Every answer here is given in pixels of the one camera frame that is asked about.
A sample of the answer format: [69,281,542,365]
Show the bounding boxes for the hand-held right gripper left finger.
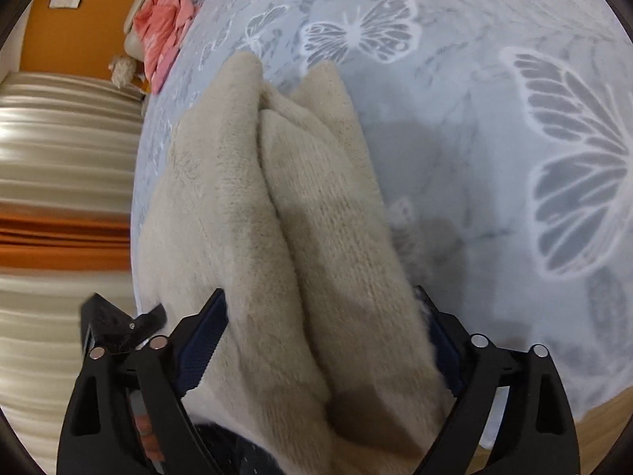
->
[56,288,229,475]

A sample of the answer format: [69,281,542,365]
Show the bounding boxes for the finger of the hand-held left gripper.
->
[80,293,167,357]

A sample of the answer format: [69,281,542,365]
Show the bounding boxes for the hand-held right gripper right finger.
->
[413,285,580,475]

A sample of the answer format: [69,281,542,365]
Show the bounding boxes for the beige sweater with black hearts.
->
[131,52,458,475]

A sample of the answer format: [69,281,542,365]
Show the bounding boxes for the person's left hand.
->
[133,412,165,462]

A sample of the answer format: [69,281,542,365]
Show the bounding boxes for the orange curtain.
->
[0,213,133,273]

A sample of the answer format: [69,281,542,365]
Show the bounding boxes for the person's dark sparkly pants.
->
[190,422,282,475]

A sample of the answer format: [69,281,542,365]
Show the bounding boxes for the bed with butterfly print sheet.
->
[129,0,633,451]

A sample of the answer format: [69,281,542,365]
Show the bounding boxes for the white fluffy lamp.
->
[109,54,138,89]

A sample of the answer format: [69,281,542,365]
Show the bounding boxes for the beige leather headboard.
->
[123,0,171,56]

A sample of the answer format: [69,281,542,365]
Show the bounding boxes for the pink blanket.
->
[135,0,201,95]

